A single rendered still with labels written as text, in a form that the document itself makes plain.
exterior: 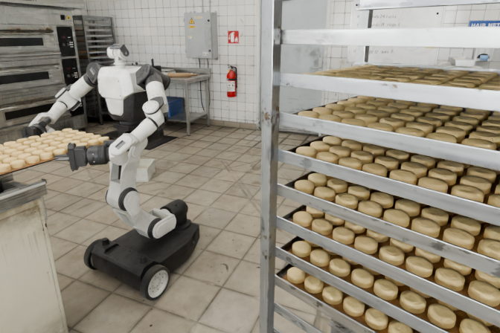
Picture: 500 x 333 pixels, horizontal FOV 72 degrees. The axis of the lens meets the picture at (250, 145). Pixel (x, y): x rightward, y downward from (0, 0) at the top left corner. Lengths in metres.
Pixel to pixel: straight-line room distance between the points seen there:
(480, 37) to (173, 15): 5.85
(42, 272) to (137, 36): 5.37
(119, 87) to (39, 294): 1.05
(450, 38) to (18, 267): 1.71
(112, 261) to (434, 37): 2.13
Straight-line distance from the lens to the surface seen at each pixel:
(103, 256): 2.45
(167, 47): 6.38
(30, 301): 1.92
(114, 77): 2.01
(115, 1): 7.05
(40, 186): 1.74
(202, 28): 5.75
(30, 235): 1.78
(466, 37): 0.63
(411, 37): 0.65
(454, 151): 0.66
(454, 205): 0.69
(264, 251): 0.93
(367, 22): 1.15
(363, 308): 0.95
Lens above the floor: 1.50
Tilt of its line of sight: 18 degrees down
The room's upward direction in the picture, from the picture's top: straight up
